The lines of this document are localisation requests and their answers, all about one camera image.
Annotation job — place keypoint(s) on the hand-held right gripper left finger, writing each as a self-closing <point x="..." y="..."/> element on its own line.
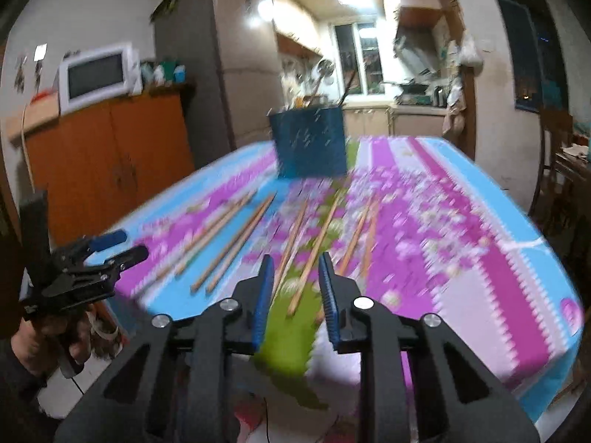
<point x="266" y="295"/>

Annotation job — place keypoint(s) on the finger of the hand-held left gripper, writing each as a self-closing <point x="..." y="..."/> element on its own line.
<point x="110" y="238"/>
<point x="131" y="256"/>

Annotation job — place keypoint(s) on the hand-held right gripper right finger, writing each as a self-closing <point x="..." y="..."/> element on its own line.
<point x="327" y="302"/>

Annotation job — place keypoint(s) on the bunch of wooden chopsticks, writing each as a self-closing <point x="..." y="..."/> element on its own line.
<point x="240" y="235"/>

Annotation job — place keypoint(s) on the blue perforated utensil holder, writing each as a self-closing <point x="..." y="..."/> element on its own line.
<point x="309" y="143"/>

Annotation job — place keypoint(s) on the person's left forearm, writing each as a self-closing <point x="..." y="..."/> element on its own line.
<point x="18" y="397"/>

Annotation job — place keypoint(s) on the person's left hand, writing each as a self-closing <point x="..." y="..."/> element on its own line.
<point x="81" y="334"/>

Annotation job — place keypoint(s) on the orange wooden cabinet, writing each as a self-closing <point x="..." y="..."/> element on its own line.
<point x="115" y="161"/>

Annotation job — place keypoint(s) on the floral striped tablecloth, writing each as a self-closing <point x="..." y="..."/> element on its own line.
<point x="461" y="240"/>

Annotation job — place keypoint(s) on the white microwave oven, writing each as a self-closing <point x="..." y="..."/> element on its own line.
<point x="97" y="78"/>

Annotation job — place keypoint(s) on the green container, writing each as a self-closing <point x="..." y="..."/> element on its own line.
<point x="167" y="73"/>

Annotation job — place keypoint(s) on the blue white bottle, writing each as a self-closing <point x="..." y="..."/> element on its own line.
<point x="180" y="74"/>

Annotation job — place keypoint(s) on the beige lower kitchen cabinets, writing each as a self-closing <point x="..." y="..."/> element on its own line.
<point x="401" y="122"/>

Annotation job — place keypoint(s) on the beige kitchen cabinets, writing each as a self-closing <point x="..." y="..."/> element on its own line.
<point x="295" y="23"/>
<point x="401" y="122"/>

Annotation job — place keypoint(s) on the silver refrigerator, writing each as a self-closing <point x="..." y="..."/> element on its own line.
<point x="217" y="64"/>

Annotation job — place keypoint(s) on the hanging beige cloth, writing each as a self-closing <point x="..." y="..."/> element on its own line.
<point x="454" y="110"/>

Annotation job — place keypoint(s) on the metal ladle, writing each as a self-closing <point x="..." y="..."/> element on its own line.
<point x="323" y="71"/>

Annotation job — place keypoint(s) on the kitchen window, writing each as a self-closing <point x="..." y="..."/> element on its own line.
<point x="358" y="57"/>

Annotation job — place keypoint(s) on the wooden chair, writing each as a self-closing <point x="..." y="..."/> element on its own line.
<point x="551" y="166"/>

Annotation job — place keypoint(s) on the metal range hood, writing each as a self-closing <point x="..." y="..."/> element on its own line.
<point x="415" y="53"/>

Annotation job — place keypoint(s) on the beige upper kitchen cabinets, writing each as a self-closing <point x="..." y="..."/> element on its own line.
<point x="295" y="23"/>

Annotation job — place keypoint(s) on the wooden dining table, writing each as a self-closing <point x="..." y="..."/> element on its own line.
<point x="575" y="159"/>

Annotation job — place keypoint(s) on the white plastic bag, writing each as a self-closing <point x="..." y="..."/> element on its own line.
<point x="468" y="50"/>

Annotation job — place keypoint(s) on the dark room window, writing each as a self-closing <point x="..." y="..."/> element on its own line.
<point x="531" y="55"/>

